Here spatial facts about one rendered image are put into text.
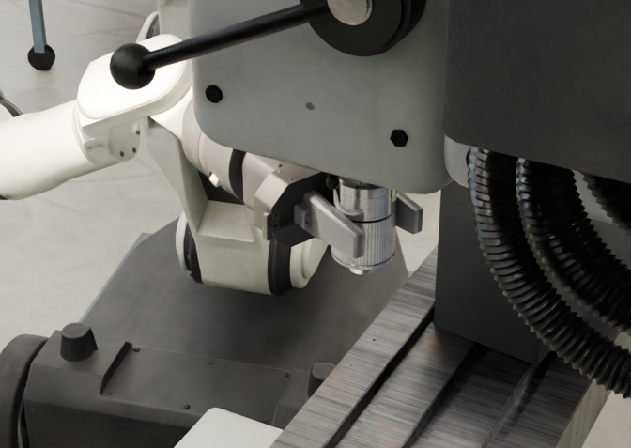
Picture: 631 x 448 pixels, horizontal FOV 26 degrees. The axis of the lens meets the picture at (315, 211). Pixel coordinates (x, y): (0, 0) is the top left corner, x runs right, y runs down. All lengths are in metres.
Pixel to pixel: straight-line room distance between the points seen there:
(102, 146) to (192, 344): 0.85
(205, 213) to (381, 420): 0.70
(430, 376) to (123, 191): 2.24
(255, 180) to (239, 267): 0.92
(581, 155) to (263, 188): 0.54
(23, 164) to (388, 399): 0.40
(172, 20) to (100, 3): 2.98
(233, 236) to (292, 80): 1.05
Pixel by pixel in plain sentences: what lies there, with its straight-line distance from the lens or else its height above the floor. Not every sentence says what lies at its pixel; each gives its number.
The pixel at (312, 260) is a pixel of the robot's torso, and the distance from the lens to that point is 1.97.
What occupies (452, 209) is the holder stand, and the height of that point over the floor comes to 1.07.
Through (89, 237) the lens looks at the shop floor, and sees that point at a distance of 3.33.
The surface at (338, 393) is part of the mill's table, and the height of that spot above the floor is 0.93.
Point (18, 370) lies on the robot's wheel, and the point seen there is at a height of 0.59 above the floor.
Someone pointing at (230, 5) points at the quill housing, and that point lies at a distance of 0.85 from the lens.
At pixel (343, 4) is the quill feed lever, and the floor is 1.45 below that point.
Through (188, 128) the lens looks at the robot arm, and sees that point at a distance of 1.08.
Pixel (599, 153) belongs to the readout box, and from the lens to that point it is 0.47.
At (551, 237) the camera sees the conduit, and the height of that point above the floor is 1.41.
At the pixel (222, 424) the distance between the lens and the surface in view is 1.41.
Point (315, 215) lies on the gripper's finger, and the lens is 0.99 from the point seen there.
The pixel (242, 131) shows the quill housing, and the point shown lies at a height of 1.34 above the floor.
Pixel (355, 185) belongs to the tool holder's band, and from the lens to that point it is 0.96.
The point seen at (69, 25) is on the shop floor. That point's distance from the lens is 4.49.
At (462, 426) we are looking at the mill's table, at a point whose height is 0.93.
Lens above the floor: 1.75
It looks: 31 degrees down
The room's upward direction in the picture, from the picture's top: straight up
